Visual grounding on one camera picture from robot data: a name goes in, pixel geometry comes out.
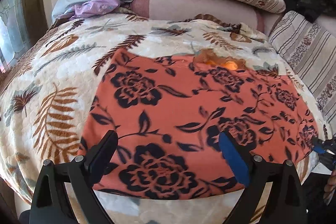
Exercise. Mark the striped floral flat pillow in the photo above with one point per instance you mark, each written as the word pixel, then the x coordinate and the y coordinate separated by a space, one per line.
pixel 309 49

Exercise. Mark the stained glass window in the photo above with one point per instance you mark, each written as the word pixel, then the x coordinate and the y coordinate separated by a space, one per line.
pixel 14 38

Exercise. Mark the person right hand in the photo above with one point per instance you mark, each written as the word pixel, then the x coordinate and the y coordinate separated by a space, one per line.
pixel 329 188

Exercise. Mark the purple floral cloth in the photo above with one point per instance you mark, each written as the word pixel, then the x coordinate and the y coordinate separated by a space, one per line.
pixel 90 9

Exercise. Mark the orange black floral garment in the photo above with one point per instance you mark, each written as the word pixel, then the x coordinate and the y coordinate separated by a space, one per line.
pixel 168 114

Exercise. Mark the cream leaf pattern blanket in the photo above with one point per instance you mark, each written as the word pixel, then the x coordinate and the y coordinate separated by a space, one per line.
pixel 46 99

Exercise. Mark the pink mauve large pillow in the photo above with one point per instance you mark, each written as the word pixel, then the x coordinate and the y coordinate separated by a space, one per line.
pixel 228 11

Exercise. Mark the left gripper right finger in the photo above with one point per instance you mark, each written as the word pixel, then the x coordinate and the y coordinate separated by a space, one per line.
pixel 286 201

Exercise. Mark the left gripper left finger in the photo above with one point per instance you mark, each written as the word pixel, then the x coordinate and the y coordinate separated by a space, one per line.
pixel 51 203

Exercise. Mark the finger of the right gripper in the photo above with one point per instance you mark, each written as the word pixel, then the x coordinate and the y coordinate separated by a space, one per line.
pixel 319 148

